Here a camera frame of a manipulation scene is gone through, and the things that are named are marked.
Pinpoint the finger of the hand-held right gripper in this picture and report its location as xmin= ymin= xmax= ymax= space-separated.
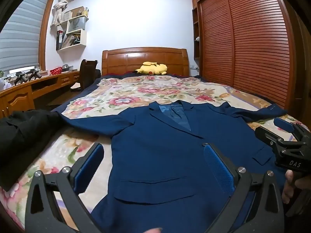
xmin=273 ymin=117 xmax=311 ymax=142
xmin=255 ymin=126 xmax=297 ymax=151

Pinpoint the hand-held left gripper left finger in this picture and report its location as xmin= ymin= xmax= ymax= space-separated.
xmin=25 ymin=143 xmax=105 ymax=233

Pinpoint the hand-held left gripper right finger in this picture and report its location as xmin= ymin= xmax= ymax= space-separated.
xmin=203 ymin=143 xmax=285 ymax=233

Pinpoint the navy blue suit jacket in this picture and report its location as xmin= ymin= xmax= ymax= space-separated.
xmin=52 ymin=101 xmax=288 ymax=233

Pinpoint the person's right hand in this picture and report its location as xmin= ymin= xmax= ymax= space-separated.
xmin=282 ymin=170 xmax=296 ymax=204

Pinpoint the black cloth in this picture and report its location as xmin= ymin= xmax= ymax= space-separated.
xmin=0 ymin=110 xmax=65 ymax=191

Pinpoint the floral blanket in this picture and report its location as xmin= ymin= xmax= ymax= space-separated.
xmin=0 ymin=75 xmax=311 ymax=231

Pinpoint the dark wooden chair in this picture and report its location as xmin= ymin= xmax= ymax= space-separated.
xmin=70 ymin=59 xmax=101 ymax=91

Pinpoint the wooden slatted wardrobe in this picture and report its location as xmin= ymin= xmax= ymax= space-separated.
xmin=191 ymin=0 xmax=302 ymax=117

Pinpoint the wooden desk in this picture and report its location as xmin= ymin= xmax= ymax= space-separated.
xmin=0 ymin=70 xmax=82 ymax=118

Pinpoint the black gadget on desk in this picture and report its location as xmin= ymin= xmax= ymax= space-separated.
xmin=28 ymin=69 xmax=42 ymax=82
xmin=15 ymin=71 xmax=28 ymax=85

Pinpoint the yellow plush toy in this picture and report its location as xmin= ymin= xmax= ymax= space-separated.
xmin=133 ymin=61 xmax=168 ymax=76

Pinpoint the wooden bed headboard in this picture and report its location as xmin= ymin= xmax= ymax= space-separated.
xmin=101 ymin=47 xmax=189 ymax=77

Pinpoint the grey window blind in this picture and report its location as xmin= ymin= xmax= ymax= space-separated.
xmin=0 ymin=0 xmax=50 ymax=71

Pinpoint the paper-wrapped dried bouquet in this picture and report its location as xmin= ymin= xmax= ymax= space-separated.
xmin=51 ymin=0 xmax=76 ymax=26

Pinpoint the white wall shelf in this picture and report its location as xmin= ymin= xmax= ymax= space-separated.
xmin=51 ymin=6 xmax=89 ymax=51

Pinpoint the wooden window frame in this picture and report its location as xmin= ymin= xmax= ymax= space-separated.
xmin=39 ymin=0 xmax=57 ymax=71

